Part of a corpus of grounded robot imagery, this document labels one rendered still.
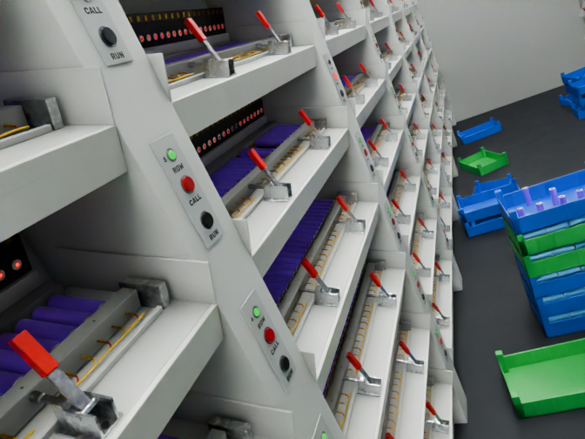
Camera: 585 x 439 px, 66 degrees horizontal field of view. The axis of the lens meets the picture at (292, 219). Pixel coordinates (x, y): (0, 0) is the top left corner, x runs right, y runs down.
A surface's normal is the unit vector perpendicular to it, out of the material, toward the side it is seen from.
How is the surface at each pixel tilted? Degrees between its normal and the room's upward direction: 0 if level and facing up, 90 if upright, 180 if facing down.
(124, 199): 90
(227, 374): 90
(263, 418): 90
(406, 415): 20
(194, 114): 110
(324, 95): 90
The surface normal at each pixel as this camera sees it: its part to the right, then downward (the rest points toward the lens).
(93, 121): -0.30, 0.43
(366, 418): -0.08, -0.90
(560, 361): -0.41, -0.86
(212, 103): 0.95, 0.06
